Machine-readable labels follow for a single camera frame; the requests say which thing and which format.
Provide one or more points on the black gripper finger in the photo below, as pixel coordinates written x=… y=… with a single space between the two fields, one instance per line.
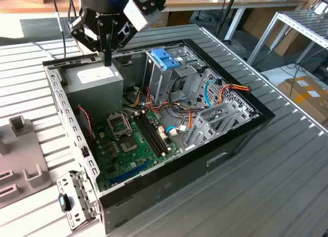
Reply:
x=123 y=42
x=77 y=32

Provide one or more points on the grey metal disk bay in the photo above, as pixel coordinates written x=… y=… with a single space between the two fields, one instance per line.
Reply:
x=200 y=124

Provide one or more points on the blue plastic bay latch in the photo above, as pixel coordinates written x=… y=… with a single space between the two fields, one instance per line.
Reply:
x=164 y=59

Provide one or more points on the grey metal drive cage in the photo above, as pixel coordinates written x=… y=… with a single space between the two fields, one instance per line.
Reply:
x=159 y=81

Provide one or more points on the grey power supply unit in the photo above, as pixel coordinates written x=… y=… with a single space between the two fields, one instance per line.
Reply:
x=94 y=98

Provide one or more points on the black RAM slot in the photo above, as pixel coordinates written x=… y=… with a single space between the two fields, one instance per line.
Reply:
x=148 y=137
x=155 y=133

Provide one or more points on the beige board connector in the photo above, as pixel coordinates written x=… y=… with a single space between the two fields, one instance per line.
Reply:
x=162 y=133

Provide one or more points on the CPU socket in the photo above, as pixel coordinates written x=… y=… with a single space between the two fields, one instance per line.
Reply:
x=129 y=146

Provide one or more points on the black tripod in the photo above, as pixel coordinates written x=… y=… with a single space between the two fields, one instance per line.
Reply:
x=225 y=17

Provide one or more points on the green motherboard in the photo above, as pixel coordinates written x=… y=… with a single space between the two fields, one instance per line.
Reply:
x=120 y=162

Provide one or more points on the blue expansion slot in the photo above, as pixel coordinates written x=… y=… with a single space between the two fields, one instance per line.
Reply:
x=129 y=172

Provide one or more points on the grey parts rack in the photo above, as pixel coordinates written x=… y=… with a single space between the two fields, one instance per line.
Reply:
x=23 y=155

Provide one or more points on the black open PC case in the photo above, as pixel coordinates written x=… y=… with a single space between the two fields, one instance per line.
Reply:
x=179 y=185

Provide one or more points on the black latch teal face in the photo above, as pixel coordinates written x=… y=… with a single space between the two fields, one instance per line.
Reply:
x=67 y=202

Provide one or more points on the metal slat shelf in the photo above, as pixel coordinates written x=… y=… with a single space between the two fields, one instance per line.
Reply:
x=302 y=22

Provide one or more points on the labelled cardboard box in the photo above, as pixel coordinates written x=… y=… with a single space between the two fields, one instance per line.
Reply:
x=302 y=93

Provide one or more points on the white camera box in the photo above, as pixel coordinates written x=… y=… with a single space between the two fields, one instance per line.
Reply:
x=138 y=13

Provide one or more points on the black camera bracket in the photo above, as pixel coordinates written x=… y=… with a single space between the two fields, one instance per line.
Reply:
x=153 y=1

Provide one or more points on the wooden desk white frame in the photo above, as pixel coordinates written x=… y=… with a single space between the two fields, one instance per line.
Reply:
x=205 y=2

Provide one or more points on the silver slot bracket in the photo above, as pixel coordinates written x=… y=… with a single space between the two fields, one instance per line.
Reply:
x=65 y=183

